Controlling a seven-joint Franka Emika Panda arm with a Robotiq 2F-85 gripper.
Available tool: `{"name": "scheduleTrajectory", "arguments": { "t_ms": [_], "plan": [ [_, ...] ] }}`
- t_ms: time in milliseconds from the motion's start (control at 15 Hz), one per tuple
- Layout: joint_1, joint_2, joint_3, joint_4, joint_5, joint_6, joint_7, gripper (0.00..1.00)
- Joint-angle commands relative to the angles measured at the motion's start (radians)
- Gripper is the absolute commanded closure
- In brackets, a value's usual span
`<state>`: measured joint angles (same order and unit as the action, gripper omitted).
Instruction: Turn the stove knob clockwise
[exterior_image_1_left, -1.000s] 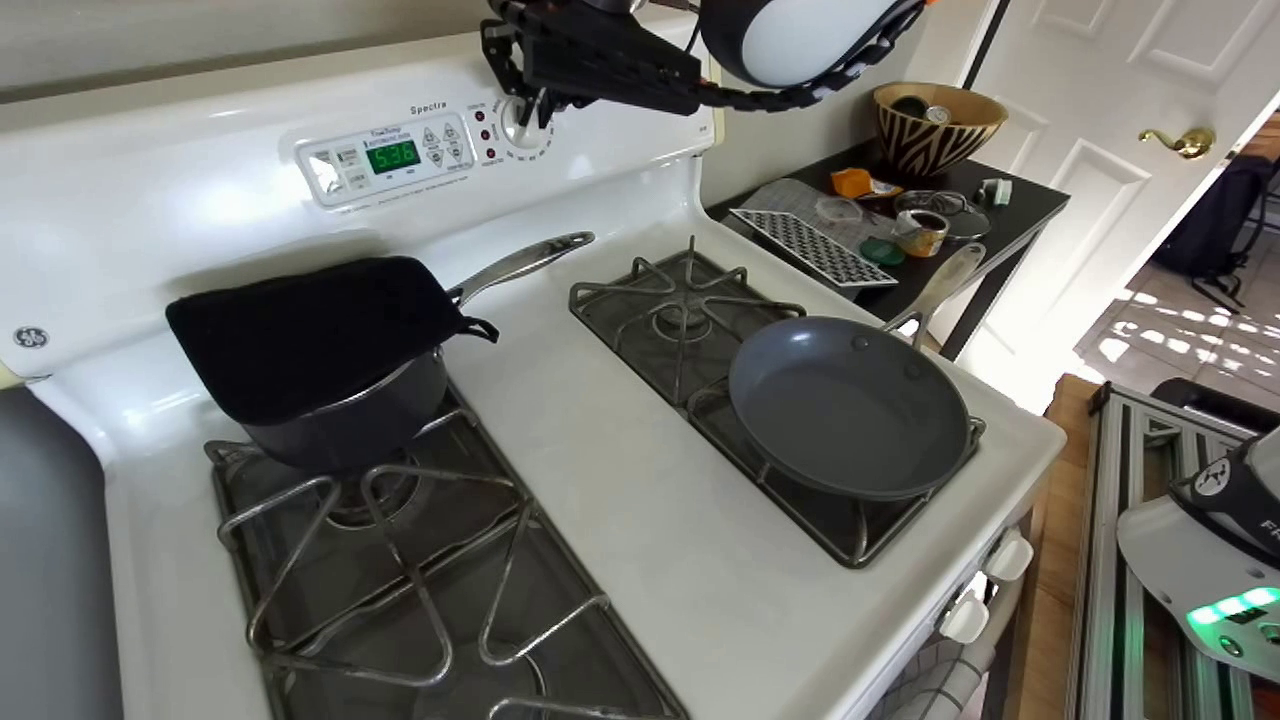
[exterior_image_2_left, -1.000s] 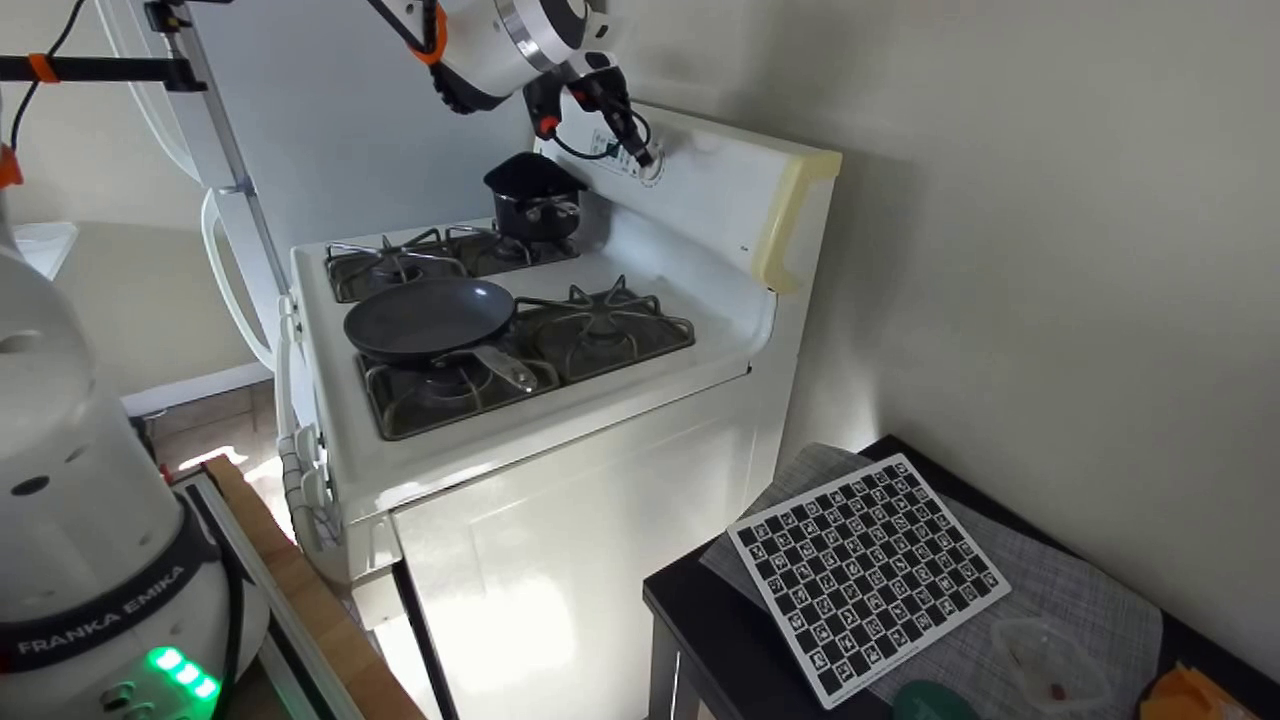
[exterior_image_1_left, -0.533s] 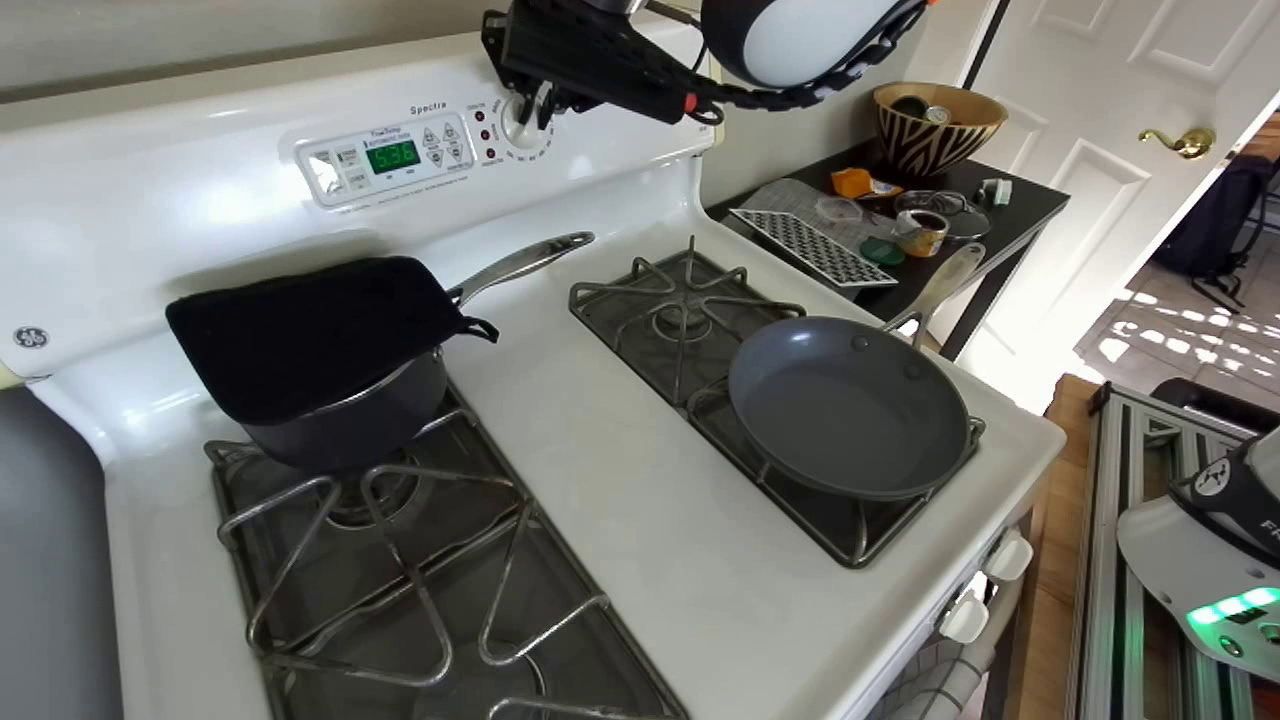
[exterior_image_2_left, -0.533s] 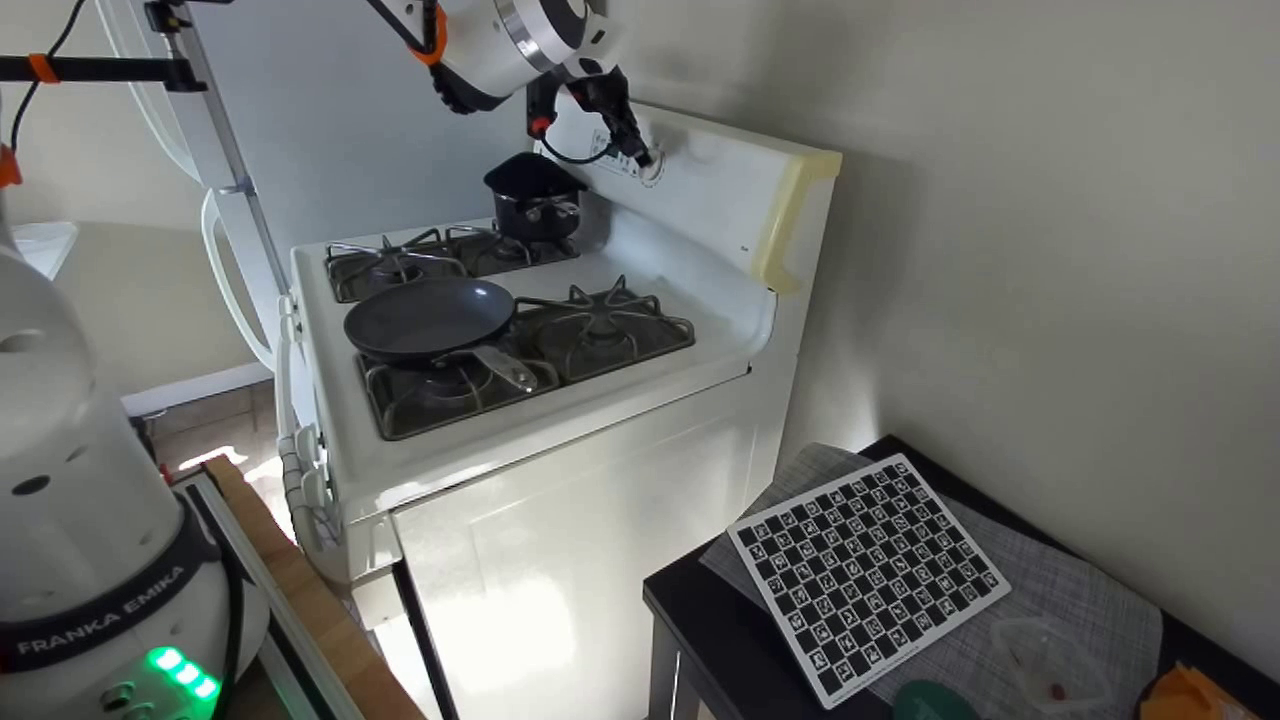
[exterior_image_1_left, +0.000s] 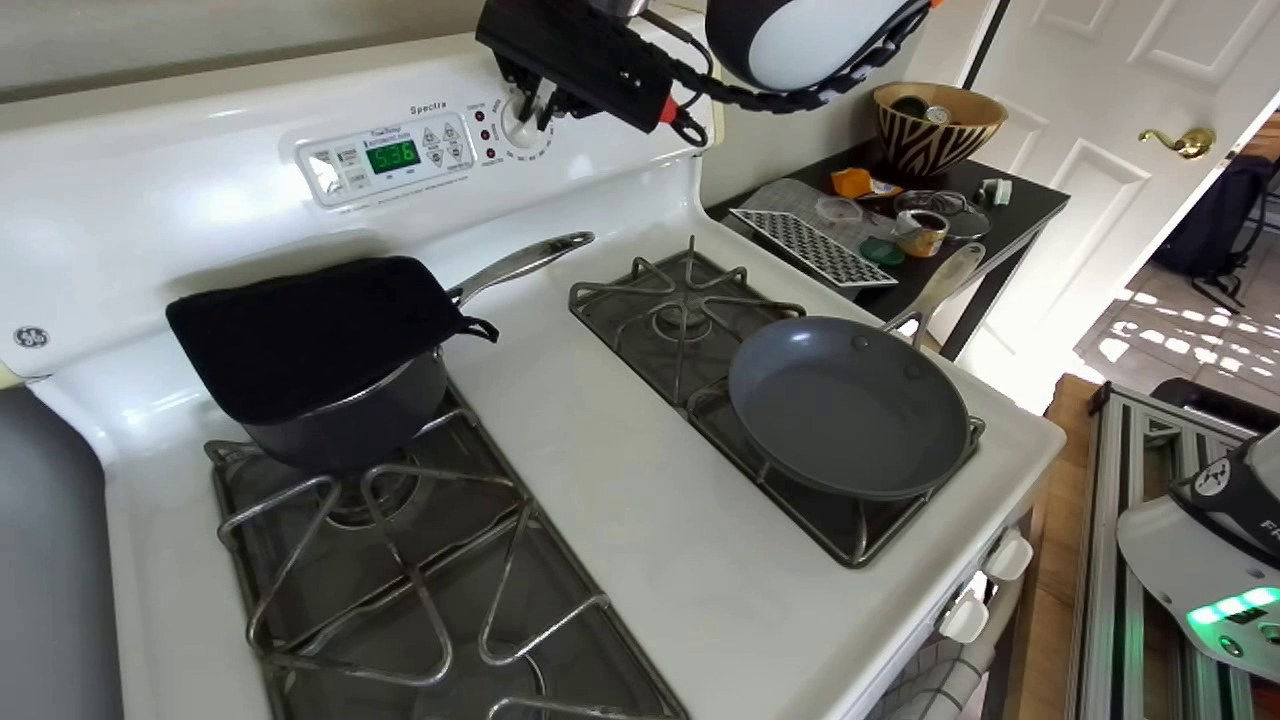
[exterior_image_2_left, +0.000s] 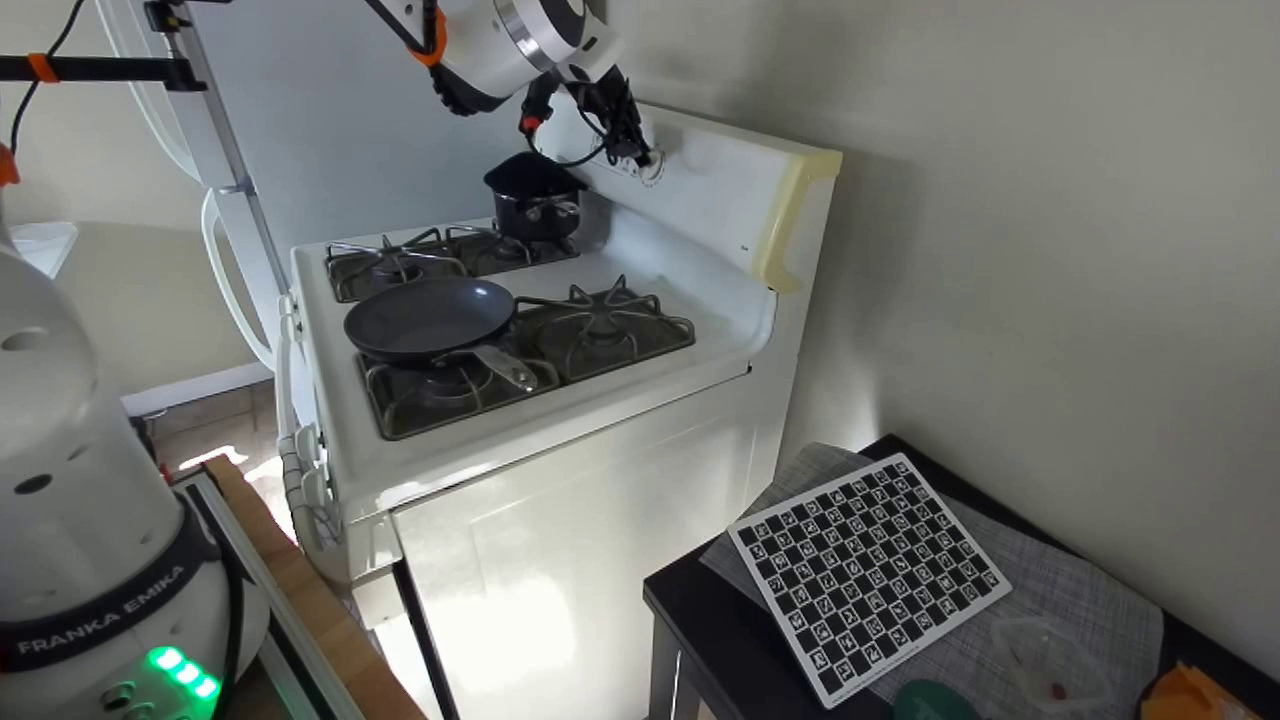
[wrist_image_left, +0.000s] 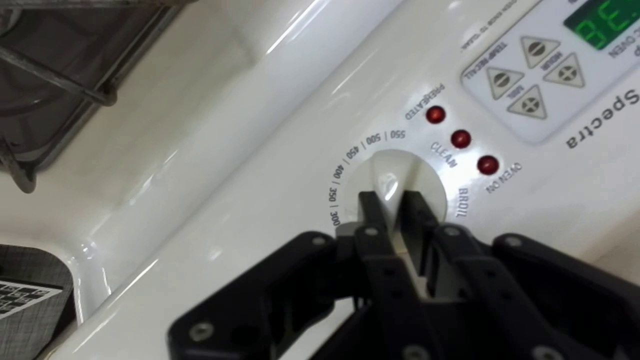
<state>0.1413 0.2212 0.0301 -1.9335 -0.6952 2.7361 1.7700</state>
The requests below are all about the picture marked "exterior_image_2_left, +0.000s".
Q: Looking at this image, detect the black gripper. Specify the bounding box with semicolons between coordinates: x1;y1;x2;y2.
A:
564;60;658;172

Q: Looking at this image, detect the white gas stove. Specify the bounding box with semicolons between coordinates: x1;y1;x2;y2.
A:
271;94;849;720

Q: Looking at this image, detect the white burner control knob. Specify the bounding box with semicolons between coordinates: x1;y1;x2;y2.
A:
275;421;330;473
284;480;340;552

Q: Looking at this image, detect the beige tape strip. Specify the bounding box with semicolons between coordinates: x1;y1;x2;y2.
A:
754;143;849;293

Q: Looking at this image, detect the burner grate under frying pan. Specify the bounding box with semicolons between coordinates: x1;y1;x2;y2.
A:
354;274;701;443

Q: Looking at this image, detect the grey frying pan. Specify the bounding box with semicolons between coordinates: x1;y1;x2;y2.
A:
340;275;543;402

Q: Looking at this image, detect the black white checkerboard calibration board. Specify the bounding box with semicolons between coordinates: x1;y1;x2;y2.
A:
723;454;1016;714

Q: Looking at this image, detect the black side table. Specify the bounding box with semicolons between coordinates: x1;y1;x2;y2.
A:
638;432;1280;720

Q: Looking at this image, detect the wooden board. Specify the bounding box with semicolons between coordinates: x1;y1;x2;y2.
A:
195;458;430;720

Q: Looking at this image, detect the grey translucent mat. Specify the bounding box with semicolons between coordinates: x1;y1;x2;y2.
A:
695;439;1166;720

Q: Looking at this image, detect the green round lid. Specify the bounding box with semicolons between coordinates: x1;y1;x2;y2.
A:
886;677;984;720

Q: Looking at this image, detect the clear plastic container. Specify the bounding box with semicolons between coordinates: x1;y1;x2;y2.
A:
984;611;1120;720

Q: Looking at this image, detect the orange object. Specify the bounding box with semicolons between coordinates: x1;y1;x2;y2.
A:
1134;660;1263;720

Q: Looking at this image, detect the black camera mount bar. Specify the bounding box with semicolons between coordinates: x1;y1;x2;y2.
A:
0;53;212;95

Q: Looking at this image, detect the aluminium robot stand frame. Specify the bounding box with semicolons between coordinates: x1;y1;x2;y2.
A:
171;473;352;720

